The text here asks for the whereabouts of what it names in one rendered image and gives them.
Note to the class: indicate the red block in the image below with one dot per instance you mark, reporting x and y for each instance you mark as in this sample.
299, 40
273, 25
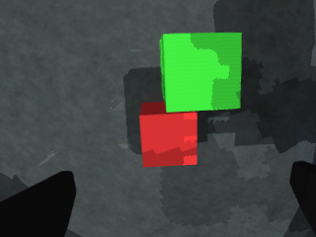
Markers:
168, 138

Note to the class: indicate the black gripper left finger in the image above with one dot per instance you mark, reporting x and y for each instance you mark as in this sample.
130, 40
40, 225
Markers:
42, 210

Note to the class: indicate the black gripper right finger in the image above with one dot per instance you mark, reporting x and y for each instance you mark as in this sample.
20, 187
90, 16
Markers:
303, 182

